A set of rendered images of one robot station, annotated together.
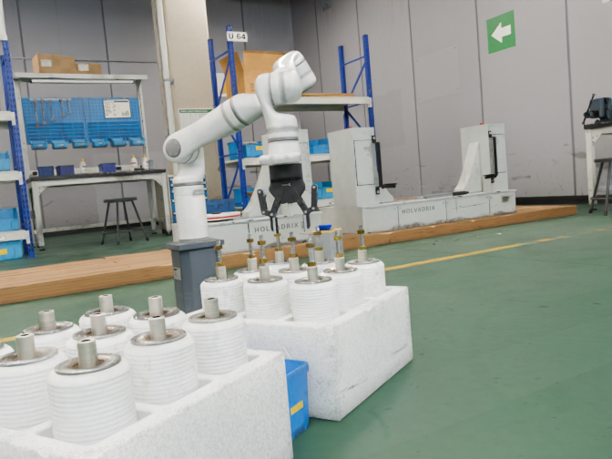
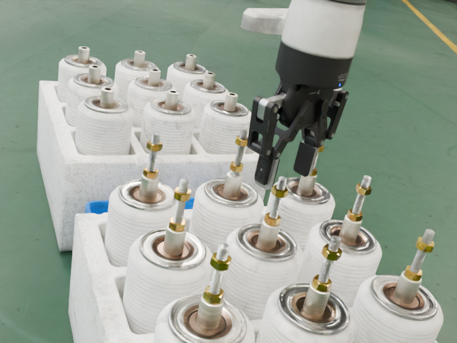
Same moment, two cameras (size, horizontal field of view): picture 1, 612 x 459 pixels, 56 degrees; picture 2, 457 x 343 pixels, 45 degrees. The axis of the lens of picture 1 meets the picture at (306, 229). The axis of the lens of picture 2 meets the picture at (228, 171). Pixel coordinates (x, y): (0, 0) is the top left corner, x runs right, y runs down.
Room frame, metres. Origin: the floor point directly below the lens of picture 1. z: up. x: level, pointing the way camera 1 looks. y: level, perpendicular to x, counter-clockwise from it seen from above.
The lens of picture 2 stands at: (1.56, -0.48, 0.61)
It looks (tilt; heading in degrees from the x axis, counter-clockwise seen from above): 26 degrees down; 122
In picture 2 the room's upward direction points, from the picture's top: 12 degrees clockwise
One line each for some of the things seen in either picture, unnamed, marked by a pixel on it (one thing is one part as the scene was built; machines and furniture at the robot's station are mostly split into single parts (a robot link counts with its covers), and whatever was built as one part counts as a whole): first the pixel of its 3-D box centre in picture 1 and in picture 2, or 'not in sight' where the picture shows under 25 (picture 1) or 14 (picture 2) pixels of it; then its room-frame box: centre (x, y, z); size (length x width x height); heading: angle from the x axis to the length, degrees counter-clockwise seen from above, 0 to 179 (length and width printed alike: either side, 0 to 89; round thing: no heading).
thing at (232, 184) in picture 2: (264, 273); (232, 184); (1.21, 0.10, 0.26); 0.02 x 0.02 x 0.03
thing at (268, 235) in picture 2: (293, 264); (268, 233); (1.31, 0.03, 0.26); 0.02 x 0.02 x 0.03
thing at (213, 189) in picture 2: (265, 280); (230, 192); (1.21, 0.10, 0.25); 0.08 x 0.08 x 0.01
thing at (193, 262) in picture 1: (198, 289); not in sight; (1.77, 0.35, 0.15); 0.15 x 0.15 x 0.30; 30
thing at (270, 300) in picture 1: (269, 321); (219, 247); (1.21, 0.10, 0.16); 0.10 x 0.10 x 0.18
